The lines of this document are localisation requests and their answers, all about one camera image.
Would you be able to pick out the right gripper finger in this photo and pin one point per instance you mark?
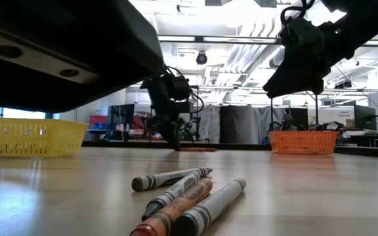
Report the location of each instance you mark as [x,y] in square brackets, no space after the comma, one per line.
[297,80]

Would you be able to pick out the dark grey curtain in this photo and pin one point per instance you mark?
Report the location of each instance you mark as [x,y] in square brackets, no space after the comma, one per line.
[238,124]

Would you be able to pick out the grey crayon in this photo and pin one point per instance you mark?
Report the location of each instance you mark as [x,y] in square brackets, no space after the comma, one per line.
[162,180]
[215,203]
[176,190]

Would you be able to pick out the white patterned curtain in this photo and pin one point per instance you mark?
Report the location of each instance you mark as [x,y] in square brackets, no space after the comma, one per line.
[212,124]

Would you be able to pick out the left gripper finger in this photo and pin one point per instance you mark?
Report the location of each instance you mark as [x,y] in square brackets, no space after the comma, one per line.
[172,137]

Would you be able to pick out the large window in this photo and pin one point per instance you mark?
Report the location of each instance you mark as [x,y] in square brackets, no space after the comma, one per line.
[21,114]

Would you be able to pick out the black aluminium table frame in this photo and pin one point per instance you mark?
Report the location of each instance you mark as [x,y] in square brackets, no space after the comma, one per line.
[241,146]

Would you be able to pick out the long ceiling light bar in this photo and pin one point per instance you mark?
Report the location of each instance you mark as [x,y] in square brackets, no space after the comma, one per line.
[182,38]

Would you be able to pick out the round black ceiling camera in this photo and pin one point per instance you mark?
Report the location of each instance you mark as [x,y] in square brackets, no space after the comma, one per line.
[201,59]

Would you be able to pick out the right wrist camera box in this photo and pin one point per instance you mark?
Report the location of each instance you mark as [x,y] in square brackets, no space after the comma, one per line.
[302,32]

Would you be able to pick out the black ceiling fixture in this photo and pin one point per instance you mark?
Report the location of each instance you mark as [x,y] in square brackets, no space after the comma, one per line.
[343,85]

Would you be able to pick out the black curtain panel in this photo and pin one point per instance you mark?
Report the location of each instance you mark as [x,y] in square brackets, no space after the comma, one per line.
[302,118]

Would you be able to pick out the light grey curtain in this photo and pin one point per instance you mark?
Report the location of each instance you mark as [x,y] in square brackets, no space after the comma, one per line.
[264,114]

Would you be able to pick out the yellow plastic basket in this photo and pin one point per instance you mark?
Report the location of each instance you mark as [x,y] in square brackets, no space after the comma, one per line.
[28,137]

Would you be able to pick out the white sign board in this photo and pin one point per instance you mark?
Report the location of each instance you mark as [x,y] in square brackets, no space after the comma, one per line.
[340,119]

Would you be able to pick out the red storage bin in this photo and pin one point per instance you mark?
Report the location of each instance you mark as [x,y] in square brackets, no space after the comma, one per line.
[98,120]

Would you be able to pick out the white ceiling pipes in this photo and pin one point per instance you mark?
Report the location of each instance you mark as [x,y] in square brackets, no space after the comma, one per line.
[241,55]

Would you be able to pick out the black monitor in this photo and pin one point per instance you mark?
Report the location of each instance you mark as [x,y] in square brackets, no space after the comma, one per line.
[364,116]
[123,116]

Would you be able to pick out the person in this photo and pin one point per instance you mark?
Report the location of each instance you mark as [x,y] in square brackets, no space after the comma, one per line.
[288,119]

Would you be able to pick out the black overhead mount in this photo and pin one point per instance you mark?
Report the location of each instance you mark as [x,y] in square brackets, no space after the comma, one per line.
[264,2]
[218,2]

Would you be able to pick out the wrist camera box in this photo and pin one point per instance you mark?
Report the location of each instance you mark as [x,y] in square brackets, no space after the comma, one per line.
[302,32]
[180,88]

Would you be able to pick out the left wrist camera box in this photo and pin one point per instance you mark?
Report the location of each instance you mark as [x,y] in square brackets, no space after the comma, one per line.
[180,88]

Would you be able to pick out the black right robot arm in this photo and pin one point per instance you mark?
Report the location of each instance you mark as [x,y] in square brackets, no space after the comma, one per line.
[356,29]

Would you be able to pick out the orange plastic basket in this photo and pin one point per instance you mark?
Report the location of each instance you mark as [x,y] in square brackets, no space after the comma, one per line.
[304,142]

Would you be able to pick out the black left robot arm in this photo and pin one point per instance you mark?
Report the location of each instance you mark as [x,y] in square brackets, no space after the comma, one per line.
[61,26]

